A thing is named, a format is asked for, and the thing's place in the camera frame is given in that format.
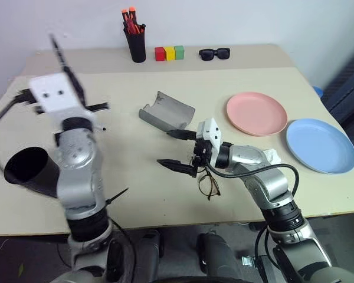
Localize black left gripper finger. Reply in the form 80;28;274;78
49;33;87;106
86;101;112;113

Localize black right shoulder cable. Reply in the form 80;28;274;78
254;226;286;268

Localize dark chair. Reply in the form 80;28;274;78
321;44;354;162

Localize grey open glasses case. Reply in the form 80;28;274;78
138;91;196;132

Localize black zip tie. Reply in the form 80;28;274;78
105;187;130;205

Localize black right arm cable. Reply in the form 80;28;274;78
205;163;301;204

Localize black sunglasses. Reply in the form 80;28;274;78
198;47;231;62

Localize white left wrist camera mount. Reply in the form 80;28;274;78
28;73;84;115

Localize red marker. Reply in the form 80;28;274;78
126;18;142;35

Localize black pen holder cup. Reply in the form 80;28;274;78
124;27;146;64

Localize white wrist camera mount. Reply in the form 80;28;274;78
28;73;84;115
195;117;222;166

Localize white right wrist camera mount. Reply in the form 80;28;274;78
195;117;222;166

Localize white crumpled paper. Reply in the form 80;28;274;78
263;148;281;165

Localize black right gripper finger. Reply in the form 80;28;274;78
156;159;199;179
167;129;197;141

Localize dark rounded shape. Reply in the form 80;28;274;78
134;229;166;279
195;232;242;279

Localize pink plate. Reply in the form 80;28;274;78
226;91;289;137

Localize grey robot torso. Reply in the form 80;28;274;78
54;265;284;283

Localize blue plate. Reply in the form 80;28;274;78
285;118;354;175

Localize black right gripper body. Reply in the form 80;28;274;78
191;137;213;172

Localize brown thin-rimmed eyeglasses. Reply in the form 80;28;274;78
197;170;221;202

